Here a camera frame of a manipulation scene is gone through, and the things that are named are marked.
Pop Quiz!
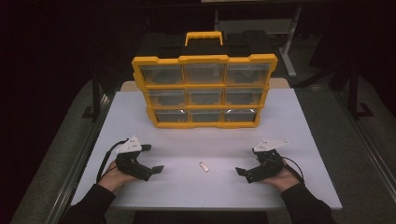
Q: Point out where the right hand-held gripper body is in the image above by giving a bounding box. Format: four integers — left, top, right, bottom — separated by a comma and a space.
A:
252, 138, 290, 179

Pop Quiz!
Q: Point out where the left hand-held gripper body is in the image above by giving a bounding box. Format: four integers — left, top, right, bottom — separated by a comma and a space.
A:
115, 134, 145, 175

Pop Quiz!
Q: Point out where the clear plastic drawer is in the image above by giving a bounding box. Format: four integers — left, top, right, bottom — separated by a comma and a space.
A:
148, 89, 185, 106

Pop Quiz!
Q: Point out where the yellow drawer organizer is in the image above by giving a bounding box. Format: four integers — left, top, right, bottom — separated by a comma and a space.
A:
131, 30, 278, 130

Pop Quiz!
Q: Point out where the person's right hand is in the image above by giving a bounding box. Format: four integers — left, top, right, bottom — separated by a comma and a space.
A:
261, 158, 302, 194

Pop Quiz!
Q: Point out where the person's left hand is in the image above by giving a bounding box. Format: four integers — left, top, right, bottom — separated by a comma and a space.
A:
97, 160, 138, 193

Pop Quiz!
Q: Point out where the black metal stand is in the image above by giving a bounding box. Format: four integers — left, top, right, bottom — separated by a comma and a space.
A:
347, 60, 375, 121
81, 73, 105, 123

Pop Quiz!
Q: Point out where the grid of clear drawers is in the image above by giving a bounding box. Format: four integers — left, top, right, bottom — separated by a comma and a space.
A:
139, 63, 271, 123

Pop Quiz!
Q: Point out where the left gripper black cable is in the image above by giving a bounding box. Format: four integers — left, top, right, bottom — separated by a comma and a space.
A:
95, 138, 129, 185

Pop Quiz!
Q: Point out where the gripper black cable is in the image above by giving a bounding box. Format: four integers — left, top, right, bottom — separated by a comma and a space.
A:
95, 138, 129, 185
281, 156, 305, 185

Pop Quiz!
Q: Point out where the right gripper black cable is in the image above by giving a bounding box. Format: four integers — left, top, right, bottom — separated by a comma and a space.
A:
281, 156, 305, 185

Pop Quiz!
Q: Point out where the aluminium rail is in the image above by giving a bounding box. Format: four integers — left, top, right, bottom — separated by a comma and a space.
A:
50, 92, 114, 224
334, 91, 396, 195

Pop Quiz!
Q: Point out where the white metal table frame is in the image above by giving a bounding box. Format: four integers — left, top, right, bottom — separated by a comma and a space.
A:
214, 6, 303, 78

